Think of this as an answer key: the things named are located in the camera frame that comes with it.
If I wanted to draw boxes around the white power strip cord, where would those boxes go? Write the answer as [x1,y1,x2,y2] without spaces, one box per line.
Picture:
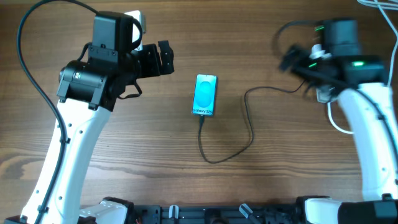
[326,0,398,135]

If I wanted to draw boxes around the white cables top corner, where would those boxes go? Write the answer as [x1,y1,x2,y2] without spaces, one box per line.
[356,0,398,11]

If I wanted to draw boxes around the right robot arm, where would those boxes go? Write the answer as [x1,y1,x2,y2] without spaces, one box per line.
[279,18,397,223]

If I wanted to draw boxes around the turquoise screen smartphone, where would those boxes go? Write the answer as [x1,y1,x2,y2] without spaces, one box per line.
[192,74,218,116]

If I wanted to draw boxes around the white power strip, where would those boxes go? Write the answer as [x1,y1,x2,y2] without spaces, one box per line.
[315,85,337,103]

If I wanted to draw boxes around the black USB charger cable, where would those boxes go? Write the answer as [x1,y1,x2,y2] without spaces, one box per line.
[197,79,307,164]

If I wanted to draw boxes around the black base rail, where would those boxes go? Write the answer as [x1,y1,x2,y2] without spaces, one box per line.
[132,204,304,224]

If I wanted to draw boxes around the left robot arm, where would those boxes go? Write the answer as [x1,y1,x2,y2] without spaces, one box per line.
[6,11,174,223]

